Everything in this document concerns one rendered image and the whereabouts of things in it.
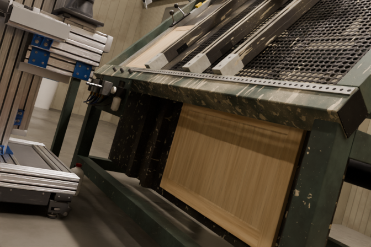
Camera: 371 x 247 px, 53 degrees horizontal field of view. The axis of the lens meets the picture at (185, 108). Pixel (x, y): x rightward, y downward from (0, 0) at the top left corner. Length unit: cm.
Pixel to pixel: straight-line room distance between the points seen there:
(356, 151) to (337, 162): 9
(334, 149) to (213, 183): 82
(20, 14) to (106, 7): 825
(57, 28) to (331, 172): 135
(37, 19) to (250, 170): 117
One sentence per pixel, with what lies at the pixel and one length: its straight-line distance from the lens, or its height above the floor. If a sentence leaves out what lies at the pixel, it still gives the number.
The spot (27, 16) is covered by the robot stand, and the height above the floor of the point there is 92.
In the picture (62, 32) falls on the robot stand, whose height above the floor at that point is 91.
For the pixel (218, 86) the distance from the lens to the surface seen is 159.
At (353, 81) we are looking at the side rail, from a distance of 125.
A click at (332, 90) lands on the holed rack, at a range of 123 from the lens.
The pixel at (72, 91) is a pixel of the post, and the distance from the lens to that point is 289.
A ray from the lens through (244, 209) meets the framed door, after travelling 168.
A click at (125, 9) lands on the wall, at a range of 1028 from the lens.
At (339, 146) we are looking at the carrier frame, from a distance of 119.
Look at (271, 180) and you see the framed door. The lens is 159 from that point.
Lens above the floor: 68
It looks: 1 degrees up
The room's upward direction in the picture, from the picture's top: 16 degrees clockwise
